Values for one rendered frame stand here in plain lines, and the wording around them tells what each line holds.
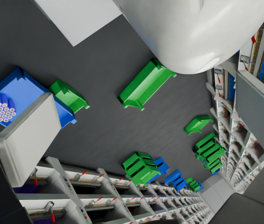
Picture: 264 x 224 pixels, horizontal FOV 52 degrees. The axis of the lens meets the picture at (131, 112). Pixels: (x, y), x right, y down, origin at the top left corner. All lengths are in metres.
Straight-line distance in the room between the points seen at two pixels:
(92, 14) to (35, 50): 0.55
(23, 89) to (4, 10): 0.32
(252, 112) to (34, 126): 0.13
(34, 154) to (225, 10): 0.18
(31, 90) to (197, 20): 0.92
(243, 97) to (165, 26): 0.10
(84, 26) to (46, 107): 0.33
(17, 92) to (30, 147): 0.93
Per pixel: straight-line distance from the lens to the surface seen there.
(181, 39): 0.24
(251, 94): 0.17
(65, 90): 1.13
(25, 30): 0.96
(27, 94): 1.10
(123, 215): 2.19
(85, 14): 0.49
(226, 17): 0.25
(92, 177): 2.09
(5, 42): 0.97
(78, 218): 1.54
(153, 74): 1.56
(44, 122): 0.19
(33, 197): 1.33
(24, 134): 0.16
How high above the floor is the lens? 0.73
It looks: 24 degrees down
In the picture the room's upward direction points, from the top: 143 degrees clockwise
